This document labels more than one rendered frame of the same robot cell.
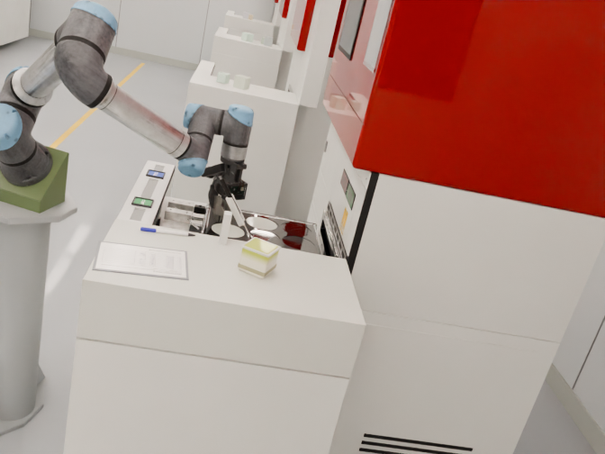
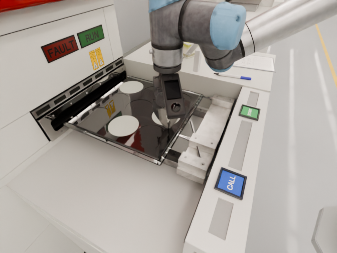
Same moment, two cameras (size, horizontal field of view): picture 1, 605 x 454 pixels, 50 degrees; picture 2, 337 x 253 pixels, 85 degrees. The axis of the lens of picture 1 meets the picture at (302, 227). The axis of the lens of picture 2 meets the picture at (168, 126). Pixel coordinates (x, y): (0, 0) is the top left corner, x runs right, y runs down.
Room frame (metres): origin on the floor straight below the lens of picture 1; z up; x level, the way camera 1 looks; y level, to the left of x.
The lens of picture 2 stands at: (2.19, 0.50, 1.31)
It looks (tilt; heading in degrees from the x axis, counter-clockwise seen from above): 43 degrees down; 215
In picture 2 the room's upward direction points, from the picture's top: straight up
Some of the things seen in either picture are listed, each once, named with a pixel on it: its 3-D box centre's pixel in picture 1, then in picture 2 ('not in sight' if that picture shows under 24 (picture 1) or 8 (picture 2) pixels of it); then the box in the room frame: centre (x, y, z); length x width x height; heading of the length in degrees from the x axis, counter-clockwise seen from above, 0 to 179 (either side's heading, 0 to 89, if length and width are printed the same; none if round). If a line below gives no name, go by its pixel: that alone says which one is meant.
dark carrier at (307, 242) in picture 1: (263, 237); (139, 108); (1.81, 0.11, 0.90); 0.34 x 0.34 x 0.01; 9
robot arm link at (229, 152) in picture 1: (234, 151); (166, 54); (1.83, 0.25, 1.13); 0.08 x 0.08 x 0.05
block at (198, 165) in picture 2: (181, 205); (193, 163); (1.91, 0.39, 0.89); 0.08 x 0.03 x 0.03; 99
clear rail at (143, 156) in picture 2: (262, 215); (107, 141); (1.99, 0.14, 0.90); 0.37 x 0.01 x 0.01; 99
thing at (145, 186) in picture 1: (146, 210); (235, 157); (1.82, 0.48, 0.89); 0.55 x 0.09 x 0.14; 9
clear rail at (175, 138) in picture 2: (203, 227); (184, 123); (1.78, 0.29, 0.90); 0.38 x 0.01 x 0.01; 9
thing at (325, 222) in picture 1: (329, 248); (93, 96); (1.86, -0.10, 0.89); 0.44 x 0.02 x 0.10; 9
